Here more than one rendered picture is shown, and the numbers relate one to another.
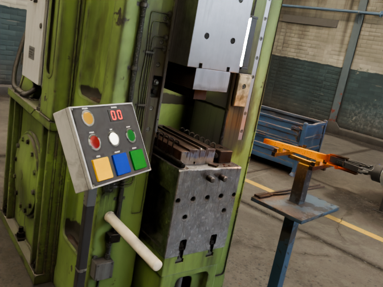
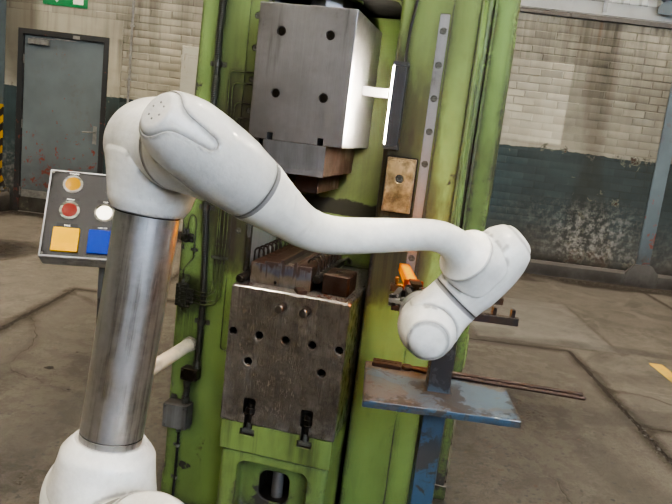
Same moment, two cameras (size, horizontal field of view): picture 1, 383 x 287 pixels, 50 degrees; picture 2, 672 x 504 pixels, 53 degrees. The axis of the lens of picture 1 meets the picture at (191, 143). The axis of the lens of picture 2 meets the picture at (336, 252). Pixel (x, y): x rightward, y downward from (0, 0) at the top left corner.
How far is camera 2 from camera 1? 186 cm
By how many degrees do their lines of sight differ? 49
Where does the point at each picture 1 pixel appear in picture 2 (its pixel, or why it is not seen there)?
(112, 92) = not seen: hidden behind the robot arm
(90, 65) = not seen: hidden behind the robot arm
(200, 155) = (285, 273)
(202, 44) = (268, 105)
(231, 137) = (388, 265)
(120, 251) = (208, 401)
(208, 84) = (287, 164)
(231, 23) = (317, 72)
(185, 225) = (250, 374)
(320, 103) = not seen: outside the picture
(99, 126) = (87, 196)
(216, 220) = (309, 385)
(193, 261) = (273, 444)
